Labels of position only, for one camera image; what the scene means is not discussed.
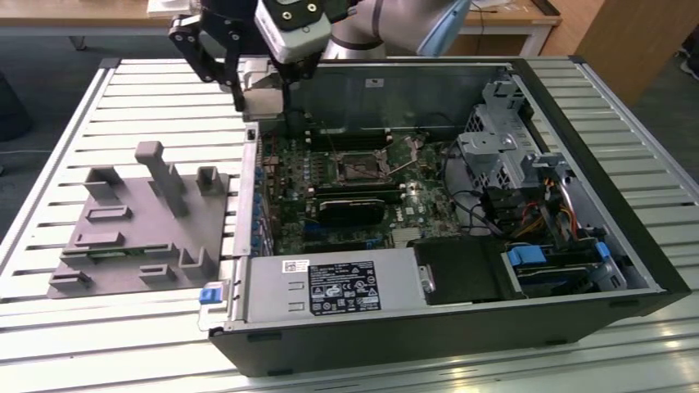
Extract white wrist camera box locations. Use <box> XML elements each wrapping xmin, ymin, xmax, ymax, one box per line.
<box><xmin>252</xmin><ymin>0</ymin><xmax>334</xmax><ymax>64</ymax></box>

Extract black PC case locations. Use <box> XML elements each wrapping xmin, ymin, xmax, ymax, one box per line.
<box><xmin>207</xmin><ymin>55</ymin><xmax>693</xmax><ymax>378</ymax></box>

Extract silver CPU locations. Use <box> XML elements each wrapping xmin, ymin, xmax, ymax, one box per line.
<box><xmin>243</xmin><ymin>88</ymin><xmax>287</xmax><ymax>121</ymax></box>

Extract metal disk bay cage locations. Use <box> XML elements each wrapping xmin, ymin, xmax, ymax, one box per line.
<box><xmin>455</xmin><ymin>79</ymin><xmax>549</xmax><ymax>194</ymax></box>

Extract orange yellow wire bundle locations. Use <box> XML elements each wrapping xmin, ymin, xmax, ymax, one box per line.
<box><xmin>516</xmin><ymin>178</ymin><xmax>582</xmax><ymax>239</ymax></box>

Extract empty black RAM slots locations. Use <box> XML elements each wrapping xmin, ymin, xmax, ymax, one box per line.
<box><xmin>304</xmin><ymin>126</ymin><xmax>395</xmax><ymax>151</ymax></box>

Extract CPU socket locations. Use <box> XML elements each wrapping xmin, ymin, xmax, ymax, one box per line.
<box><xmin>336</xmin><ymin>152</ymin><xmax>388</xmax><ymax>183</ymax></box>

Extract black graphics card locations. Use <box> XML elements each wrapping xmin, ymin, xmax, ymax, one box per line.
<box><xmin>318</xmin><ymin>197</ymin><xmax>388</xmax><ymax>227</ymax></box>

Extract green RAM stick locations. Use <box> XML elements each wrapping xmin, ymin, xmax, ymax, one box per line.
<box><xmin>87</xmin><ymin>248</ymin><xmax>148</xmax><ymax>260</ymax></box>

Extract blue disk carrier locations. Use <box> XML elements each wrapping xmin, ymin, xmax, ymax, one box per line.
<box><xmin>504</xmin><ymin>242</ymin><xmax>547</xmax><ymax>268</ymax></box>

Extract white flat book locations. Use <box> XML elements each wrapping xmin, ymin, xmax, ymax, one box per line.
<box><xmin>146</xmin><ymin>0</ymin><xmax>194</xmax><ymax>18</ymax></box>

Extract silver chipset heatsink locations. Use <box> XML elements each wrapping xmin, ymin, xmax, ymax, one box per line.
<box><xmin>392</xmin><ymin>228</ymin><xmax>426</xmax><ymax>247</ymax></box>

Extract white paper sheet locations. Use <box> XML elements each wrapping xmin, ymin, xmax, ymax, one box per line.
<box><xmin>470</xmin><ymin>0</ymin><xmax>527</xmax><ymax>12</ymax></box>

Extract wooden cabinet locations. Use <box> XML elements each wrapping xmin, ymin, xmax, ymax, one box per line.
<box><xmin>539</xmin><ymin>0</ymin><xmax>699</xmax><ymax>108</ymax></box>

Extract grey plastic bracket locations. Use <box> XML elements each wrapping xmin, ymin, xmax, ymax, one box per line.
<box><xmin>522</xmin><ymin>151</ymin><xmax>575</xmax><ymax>182</ymax></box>

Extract black curved wire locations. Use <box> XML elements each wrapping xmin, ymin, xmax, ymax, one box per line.
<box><xmin>443</xmin><ymin>142</ymin><xmax>504</xmax><ymax>237</ymax></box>

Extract black RAM stick pair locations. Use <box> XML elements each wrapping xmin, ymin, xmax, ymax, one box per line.
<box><xmin>312</xmin><ymin>184</ymin><xmax>403</xmax><ymax>197</ymax></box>

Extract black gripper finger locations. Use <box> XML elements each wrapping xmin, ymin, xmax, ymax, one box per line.
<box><xmin>271</xmin><ymin>54</ymin><xmax>322</xmax><ymax>124</ymax></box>
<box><xmin>167</xmin><ymin>13</ymin><xmax>246</xmax><ymax>112</ymax></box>

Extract grey parts rack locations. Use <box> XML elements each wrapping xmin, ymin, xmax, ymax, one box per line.
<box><xmin>47</xmin><ymin>141</ymin><xmax>238</xmax><ymax>302</ymax></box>

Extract green motherboard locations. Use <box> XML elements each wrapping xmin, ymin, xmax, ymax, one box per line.
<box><xmin>255</xmin><ymin>122</ymin><xmax>467</xmax><ymax>255</ymax></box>

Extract wooden desk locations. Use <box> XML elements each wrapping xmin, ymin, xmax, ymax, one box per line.
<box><xmin>0</xmin><ymin>0</ymin><xmax>563</xmax><ymax>57</ymax></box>

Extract silver power supply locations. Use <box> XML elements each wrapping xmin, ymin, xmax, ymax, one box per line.
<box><xmin>242</xmin><ymin>248</ymin><xmax>431</xmax><ymax>323</ymax></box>

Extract metal socket cover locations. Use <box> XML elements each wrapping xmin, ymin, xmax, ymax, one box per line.
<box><xmin>402</xmin><ymin>134</ymin><xmax>426</xmax><ymax>165</ymax></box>

